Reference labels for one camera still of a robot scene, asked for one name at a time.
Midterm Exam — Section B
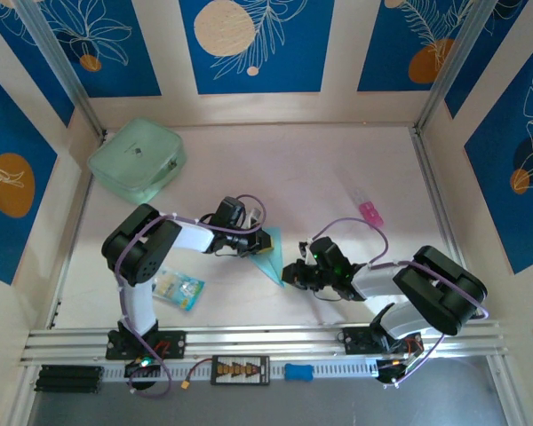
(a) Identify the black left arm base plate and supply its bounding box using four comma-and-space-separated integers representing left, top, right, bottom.
105, 330, 187, 360

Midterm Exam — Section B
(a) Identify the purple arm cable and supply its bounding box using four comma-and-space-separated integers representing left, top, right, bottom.
310, 217, 489, 386
115, 193, 267, 399

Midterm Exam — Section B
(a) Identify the blue snack packet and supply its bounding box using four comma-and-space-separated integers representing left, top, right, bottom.
151, 267, 206, 314

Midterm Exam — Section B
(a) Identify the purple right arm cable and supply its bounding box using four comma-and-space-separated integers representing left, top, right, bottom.
310, 217, 489, 386

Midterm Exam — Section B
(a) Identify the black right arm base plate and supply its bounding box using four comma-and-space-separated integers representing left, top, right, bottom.
337, 326, 426, 356

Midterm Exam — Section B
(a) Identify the brown wire with yellow plug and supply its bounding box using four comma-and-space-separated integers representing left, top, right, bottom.
180, 357, 214, 392

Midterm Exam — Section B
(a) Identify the circuit board with orange wires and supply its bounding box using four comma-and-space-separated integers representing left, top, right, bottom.
376, 357, 418, 386

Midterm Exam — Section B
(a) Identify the black ribbed block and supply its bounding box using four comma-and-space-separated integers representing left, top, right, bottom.
34, 364, 104, 394

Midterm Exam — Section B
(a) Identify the mint green zipper pouch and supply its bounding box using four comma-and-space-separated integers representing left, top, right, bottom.
87, 116, 188, 206

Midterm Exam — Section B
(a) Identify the aluminium frame post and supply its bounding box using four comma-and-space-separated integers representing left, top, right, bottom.
411, 0, 495, 137
13, 0, 108, 139

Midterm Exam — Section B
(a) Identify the aluminium mounting rail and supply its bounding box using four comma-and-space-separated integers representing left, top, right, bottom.
20, 319, 510, 368

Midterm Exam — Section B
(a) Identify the blue foam block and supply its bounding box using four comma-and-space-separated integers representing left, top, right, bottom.
283, 362, 314, 382

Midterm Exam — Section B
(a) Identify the light blue cloth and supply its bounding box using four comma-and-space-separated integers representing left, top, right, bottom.
248, 225, 288, 289

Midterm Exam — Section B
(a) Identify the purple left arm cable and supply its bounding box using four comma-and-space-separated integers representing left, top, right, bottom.
115, 193, 267, 399

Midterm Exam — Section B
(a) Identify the black power distribution board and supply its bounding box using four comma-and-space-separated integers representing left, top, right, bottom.
210, 355, 271, 386

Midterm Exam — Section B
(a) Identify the pink clear plastic stick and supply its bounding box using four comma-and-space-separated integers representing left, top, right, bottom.
349, 188, 386, 228

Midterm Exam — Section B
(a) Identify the slotted grey cable duct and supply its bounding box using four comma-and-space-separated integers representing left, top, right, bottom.
100, 358, 379, 383

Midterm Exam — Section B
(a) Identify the circuit board with green light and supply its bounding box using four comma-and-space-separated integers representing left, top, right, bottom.
123, 358, 162, 379

